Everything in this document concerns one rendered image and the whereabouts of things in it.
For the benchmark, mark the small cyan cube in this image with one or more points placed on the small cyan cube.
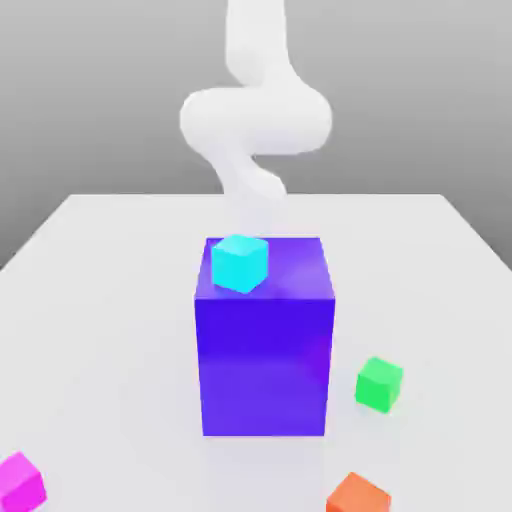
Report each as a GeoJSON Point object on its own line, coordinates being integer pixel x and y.
{"type": "Point", "coordinates": [239, 264]}

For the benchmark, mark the small orange cube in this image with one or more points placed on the small orange cube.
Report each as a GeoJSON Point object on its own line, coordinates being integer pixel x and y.
{"type": "Point", "coordinates": [356, 496]}

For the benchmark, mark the small green cube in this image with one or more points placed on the small green cube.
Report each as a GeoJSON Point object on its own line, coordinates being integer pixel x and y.
{"type": "Point", "coordinates": [378, 386]}

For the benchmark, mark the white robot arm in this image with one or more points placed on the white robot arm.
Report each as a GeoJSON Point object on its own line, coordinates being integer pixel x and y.
{"type": "Point", "coordinates": [256, 120]}

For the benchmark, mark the large purple box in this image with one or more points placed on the large purple box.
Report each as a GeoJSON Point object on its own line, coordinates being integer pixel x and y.
{"type": "Point", "coordinates": [264, 360]}

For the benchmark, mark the small magenta cube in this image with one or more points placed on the small magenta cube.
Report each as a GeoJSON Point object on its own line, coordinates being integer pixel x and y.
{"type": "Point", "coordinates": [18, 484]}

